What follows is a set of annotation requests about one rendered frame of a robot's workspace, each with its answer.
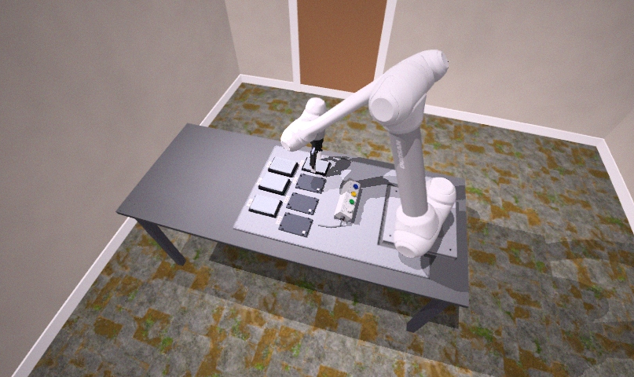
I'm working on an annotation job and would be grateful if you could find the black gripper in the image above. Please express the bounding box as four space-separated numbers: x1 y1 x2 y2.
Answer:
310 138 324 173

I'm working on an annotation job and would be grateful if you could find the white button panel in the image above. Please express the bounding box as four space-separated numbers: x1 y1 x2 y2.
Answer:
318 178 361 228

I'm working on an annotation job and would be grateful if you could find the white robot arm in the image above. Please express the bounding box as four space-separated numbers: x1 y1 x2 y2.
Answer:
280 49 456 258

